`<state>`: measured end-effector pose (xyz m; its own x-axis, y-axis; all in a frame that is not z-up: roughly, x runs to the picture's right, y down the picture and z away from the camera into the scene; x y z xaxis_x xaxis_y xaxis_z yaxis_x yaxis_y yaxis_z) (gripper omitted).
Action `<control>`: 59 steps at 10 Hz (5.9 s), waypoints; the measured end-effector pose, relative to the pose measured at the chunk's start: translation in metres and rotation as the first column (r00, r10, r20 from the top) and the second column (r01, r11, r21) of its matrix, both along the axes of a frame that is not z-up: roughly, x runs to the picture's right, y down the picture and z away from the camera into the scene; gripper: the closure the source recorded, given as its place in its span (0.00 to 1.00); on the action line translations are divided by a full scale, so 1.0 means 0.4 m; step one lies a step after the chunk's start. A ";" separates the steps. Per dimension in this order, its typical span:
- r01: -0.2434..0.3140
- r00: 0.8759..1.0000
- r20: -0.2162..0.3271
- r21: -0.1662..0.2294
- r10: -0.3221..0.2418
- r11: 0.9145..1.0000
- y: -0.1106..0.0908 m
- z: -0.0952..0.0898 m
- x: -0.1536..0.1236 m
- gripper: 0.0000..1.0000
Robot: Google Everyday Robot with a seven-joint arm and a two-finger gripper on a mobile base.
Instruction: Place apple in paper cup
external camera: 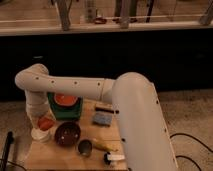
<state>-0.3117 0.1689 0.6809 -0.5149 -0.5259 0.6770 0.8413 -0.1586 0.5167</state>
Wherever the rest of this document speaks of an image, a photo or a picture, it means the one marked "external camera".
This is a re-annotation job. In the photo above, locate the red apple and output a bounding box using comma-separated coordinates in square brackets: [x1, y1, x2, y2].
[37, 117, 54, 131]

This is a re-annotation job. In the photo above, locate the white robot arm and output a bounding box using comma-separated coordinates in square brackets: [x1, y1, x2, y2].
[15, 64, 178, 171]

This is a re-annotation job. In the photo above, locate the small metal cup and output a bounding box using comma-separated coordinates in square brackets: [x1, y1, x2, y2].
[77, 139, 92, 157]

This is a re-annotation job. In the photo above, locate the blue sponge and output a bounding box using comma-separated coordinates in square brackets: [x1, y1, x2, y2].
[92, 113, 112, 126]

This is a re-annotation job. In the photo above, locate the green tray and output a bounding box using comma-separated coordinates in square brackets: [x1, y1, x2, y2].
[47, 93, 83, 120]

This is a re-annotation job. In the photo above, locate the orange plate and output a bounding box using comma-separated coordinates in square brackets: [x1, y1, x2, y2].
[54, 94, 78, 107]

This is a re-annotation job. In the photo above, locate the yellow banana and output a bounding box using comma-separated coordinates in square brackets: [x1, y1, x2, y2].
[92, 139, 117, 152]

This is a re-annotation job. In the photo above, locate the dark brown bowl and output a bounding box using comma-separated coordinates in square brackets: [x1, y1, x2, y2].
[54, 122, 81, 147]

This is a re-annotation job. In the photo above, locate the black and white small object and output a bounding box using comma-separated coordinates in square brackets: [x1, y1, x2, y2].
[104, 152, 125, 165]

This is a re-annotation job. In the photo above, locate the black pole stand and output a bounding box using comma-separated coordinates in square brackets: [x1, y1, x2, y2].
[0, 131, 14, 171]

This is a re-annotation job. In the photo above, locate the black cable on floor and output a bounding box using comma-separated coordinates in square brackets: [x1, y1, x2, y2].
[169, 132, 213, 171]

